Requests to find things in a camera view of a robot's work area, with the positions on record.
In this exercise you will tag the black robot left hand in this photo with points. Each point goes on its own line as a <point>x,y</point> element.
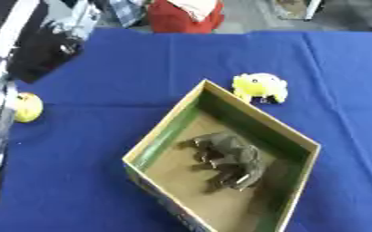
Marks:
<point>41,57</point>

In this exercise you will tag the tan cardboard box green inside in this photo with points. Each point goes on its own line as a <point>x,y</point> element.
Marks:
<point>194,178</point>

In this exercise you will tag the yellow toy fruit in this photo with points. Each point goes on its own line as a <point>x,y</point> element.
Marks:
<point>28,107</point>

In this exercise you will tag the blue checked bag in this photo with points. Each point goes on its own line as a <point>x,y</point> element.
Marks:
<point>126,10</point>

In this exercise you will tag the red bag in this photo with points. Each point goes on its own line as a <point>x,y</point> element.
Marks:
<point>173,21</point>

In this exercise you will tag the white cloth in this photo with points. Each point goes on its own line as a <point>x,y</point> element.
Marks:
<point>197,7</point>

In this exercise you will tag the grey toy animal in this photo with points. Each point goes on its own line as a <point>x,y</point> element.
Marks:
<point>237,157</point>

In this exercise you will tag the yellow toy frog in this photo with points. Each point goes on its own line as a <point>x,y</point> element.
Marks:
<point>260,84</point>

